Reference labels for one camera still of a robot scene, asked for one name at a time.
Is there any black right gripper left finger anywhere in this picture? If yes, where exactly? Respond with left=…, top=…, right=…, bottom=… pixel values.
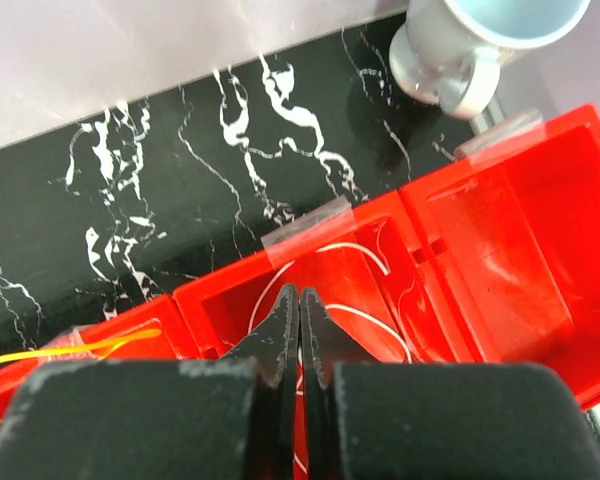
left=0, top=285, right=298, bottom=479

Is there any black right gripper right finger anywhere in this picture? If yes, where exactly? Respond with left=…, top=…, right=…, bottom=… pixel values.
left=300, top=288, right=600, bottom=479

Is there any white cable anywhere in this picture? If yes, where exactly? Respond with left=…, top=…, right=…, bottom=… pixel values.
left=247, top=242, right=414, bottom=474

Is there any yellow cable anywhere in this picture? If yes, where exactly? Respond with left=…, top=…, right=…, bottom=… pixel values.
left=0, top=328, right=164, bottom=425

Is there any red plastic bin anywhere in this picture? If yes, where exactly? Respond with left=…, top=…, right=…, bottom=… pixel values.
left=0, top=103, right=600, bottom=441

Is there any white ceramic mug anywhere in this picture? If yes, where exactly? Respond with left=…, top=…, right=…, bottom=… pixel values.
left=389, top=0, right=589, bottom=120

